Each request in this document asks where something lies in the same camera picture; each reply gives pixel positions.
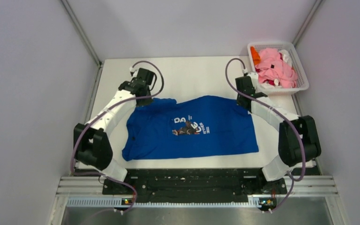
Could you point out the blue panda t shirt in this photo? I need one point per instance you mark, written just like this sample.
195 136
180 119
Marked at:
202 127

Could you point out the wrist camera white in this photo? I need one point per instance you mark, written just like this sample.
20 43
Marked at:
253 76
133 71

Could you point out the pink t shirt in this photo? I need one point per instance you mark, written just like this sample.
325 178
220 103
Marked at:
272 67

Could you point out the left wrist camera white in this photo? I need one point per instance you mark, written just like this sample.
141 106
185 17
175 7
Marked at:
133 71

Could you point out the red garment in basket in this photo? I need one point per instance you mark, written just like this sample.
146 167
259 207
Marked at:
274 82

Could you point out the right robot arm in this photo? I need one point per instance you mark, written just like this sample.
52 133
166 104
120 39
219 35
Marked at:
298 140

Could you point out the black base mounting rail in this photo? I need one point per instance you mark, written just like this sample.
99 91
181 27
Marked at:
195 185

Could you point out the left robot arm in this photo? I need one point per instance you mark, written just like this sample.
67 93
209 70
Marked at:
91 140

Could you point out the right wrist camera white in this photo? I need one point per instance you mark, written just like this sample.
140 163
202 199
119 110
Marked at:
253 76

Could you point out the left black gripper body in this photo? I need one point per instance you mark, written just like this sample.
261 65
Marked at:
143 101

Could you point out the orange garment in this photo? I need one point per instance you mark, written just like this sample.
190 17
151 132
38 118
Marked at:
255 56

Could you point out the white garment in basket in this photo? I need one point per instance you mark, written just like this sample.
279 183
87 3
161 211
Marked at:
286 58

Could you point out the white slotted cable duct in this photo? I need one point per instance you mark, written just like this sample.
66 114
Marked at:
117 202

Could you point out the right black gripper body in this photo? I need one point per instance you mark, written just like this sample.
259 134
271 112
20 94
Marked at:
238 100

